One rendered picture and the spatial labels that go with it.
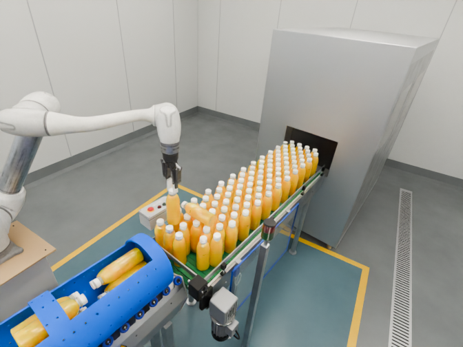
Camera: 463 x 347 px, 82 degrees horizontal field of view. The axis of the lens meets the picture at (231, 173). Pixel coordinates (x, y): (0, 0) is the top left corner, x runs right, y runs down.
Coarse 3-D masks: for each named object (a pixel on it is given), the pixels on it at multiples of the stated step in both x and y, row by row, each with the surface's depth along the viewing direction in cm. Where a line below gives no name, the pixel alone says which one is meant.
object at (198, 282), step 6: (198, 276) 132; (192, 282) 129; (198, 282) 129; (204, 282) 130; (192, 288) 128; (198, 288) 127; (204, 288) 129; (192, 294) 131; (198, 294) 127; (204, 294) 131; (198, 300) 130
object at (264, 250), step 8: (264, 248) 139; (264, 256) 141; (264, 264) 146; (256, 272) 151; (256, 280) 154; (256, 288) 157; (256, 296) 160; (256, 304) 168; (248, 312) 172; (248, 320) 176; (248, 328) 181; (248, 336) 185; (248, 344) 195
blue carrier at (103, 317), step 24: (144, 240) 119; (96, 264) 119; (168, 264) 118; (72, 288) 114; (96, 288) 122; (120, 288) 103; (144, 288) 109; (24, 312) 100; (48, 312) 90; (96, 312) 96; (120, 312) 102; (0, 336) 96; (72, 336) 90; (96, 336) 96
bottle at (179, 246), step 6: (174, 240) 140; (180, 240) 140; (174, 246) 140; (180, 246) 140; (186, 246) 145; (174, 252) 143; (180, 252) 142; (186, 252) 146; (180, 258) 144; (186, 258) 149; (174, 264) 149
